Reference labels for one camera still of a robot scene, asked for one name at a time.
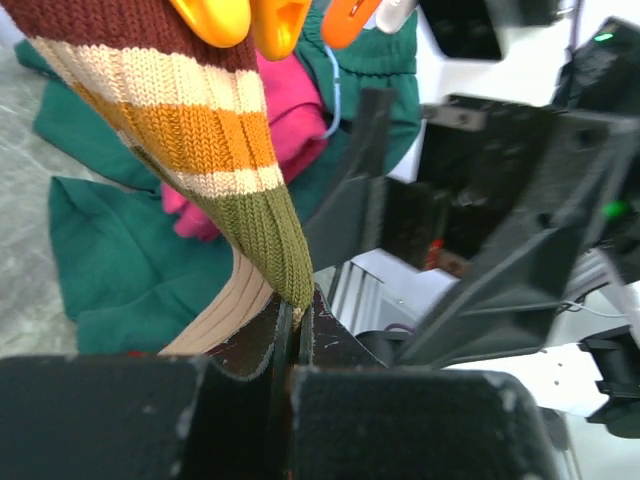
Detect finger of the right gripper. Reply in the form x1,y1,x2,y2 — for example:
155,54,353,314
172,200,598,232
304,88,395,270

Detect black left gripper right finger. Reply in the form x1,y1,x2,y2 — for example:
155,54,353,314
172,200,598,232
290,293,559,479

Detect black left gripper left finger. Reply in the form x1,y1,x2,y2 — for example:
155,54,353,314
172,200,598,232
1,296,292,479

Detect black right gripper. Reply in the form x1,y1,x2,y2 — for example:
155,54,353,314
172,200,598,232
380,95,639,368

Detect beige striped sock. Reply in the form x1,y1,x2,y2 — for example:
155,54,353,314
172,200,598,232
4,1,314,355

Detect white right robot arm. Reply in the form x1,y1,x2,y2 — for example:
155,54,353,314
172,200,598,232
291,18,639,479

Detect pink magenta garment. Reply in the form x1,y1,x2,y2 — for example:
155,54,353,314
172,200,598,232
161,54,328,241

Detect teal green garment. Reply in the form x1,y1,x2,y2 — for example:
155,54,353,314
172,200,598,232
33,10,420,354

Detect orange clothes peg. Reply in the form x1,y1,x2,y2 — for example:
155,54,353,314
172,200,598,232
250,0,311,62
170,0,251,48

